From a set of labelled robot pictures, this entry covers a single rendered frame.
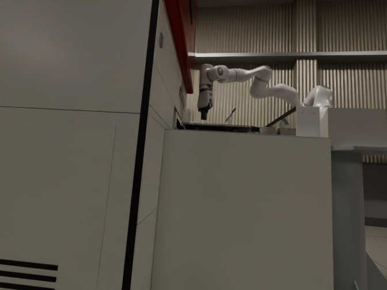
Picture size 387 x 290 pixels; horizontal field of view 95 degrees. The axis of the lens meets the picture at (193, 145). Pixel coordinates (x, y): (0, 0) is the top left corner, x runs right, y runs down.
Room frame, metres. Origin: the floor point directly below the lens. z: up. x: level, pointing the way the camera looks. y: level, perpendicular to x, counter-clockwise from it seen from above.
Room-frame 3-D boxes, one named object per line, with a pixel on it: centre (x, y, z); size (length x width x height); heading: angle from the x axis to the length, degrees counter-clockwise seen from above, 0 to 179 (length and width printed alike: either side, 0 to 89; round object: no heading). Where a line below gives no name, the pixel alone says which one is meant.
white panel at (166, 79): (0.90, 0.11, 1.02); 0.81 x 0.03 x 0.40; 176
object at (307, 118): (0.98, -0.48, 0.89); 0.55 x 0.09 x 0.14; 176
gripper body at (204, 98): (1.03, -0.05, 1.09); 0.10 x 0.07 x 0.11; 37
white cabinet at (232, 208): (1.14, -0.23, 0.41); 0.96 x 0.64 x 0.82; 176
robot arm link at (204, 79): (1.03, -0.05, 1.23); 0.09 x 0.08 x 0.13; 40
